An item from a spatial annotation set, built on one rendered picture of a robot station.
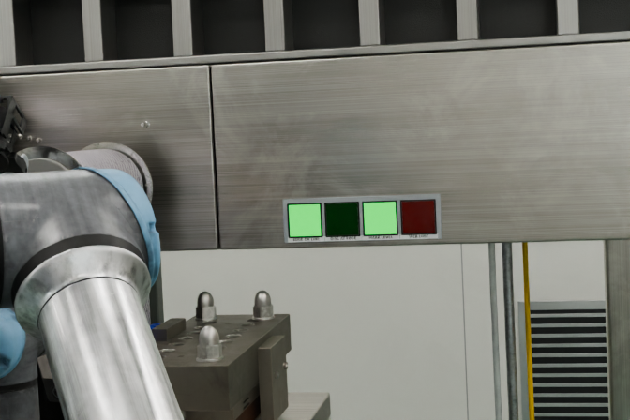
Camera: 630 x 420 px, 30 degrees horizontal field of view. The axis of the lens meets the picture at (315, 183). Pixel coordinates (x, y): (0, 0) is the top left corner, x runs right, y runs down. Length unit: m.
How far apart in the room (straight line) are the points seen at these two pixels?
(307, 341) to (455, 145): 2.55
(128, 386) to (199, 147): 1.04
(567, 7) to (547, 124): 0.18
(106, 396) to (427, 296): 3.37
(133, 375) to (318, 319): 3.40
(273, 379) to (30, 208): 0.78
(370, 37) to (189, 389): 0.63
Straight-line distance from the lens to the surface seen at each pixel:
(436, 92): 1.83
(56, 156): 1.63
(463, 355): 4.25
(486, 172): 1.83
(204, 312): 1.90
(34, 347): 1.37
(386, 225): 1.84
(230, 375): 1.56
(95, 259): 0.97
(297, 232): 1.87
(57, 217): 1.00
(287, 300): 4.30
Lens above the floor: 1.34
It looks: 3 degrees down
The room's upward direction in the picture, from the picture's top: 3 degrees counter-clockwise
